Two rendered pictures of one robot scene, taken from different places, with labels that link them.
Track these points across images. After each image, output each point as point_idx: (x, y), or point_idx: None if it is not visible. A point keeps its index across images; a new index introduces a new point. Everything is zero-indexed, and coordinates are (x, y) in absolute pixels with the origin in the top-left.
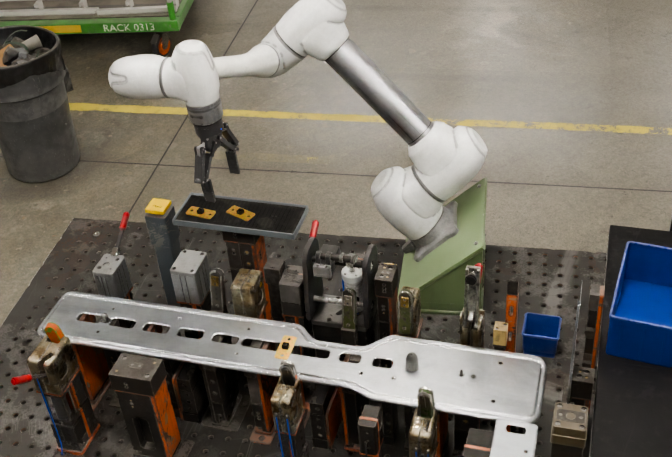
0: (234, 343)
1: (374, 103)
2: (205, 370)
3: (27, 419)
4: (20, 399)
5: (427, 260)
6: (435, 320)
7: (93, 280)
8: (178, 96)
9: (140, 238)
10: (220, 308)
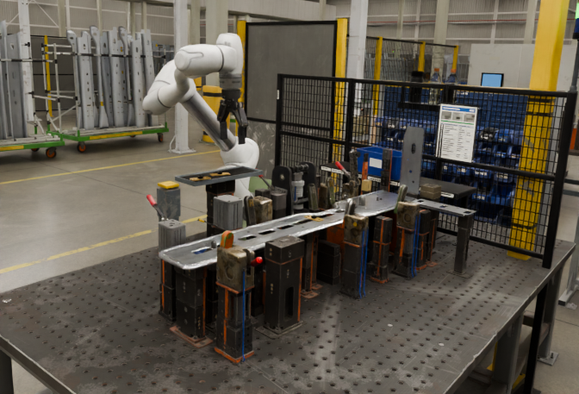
0: None
1: (214, 124)
2: None
3: (181, 371)
4: (152, 370)
5: None
6: None
7: (62, 313)
8: (230, 65)
9: (51, 287)
10: (254, 223)
